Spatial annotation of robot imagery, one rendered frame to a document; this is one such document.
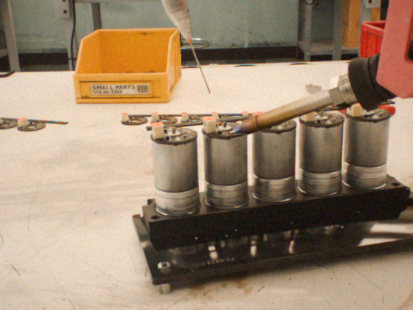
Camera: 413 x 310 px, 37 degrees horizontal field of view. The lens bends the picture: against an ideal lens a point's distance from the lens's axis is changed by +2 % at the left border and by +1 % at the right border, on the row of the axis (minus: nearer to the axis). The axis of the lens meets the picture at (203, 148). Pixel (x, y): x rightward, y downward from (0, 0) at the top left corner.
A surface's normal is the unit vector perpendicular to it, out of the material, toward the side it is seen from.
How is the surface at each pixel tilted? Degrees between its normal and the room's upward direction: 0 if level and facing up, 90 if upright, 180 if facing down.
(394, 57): 98
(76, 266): 0
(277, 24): 90
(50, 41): 90
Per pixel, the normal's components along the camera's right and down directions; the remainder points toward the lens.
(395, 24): -0.57, 0.42
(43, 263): -0.04, -0.94
